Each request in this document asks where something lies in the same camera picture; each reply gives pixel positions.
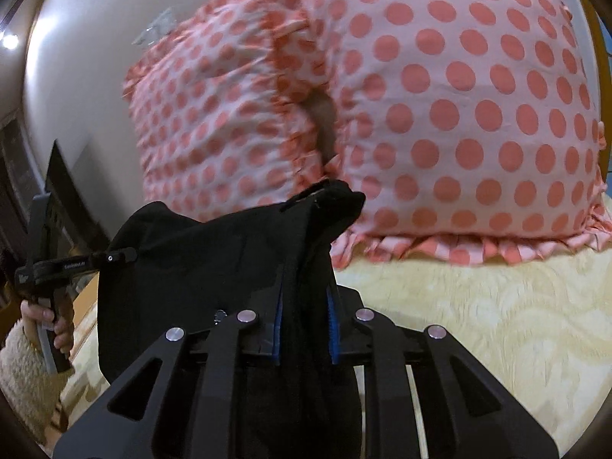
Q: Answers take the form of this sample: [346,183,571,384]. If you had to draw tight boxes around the clear wall hook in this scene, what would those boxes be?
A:
[136,7,179,47]

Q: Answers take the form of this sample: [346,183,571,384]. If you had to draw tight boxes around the person's left forearm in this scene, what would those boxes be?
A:
[0,319,73,437]

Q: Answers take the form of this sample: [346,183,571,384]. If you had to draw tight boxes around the pink polka dot pillow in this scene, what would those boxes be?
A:
[122,0,338,225]
[301,0,612,269]

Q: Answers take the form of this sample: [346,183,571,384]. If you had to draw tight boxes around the black television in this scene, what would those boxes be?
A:
[44,140,114,255]

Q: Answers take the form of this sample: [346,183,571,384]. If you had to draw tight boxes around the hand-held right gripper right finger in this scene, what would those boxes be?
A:
[326,283,559,459]

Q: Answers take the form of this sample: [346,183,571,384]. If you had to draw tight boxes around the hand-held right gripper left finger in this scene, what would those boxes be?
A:
[52,272,284,459]

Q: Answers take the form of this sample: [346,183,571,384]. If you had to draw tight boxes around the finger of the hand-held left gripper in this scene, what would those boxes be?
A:
[93,247,137,267]

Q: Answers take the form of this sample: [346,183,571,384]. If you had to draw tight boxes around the person's left hand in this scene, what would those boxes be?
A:
[19,295,76,355]

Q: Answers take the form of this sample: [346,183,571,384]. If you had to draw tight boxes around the black pants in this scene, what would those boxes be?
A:
[96,179,367,459]

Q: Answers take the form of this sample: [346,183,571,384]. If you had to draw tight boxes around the wooden window frame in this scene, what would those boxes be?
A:
[578,0,612,177]

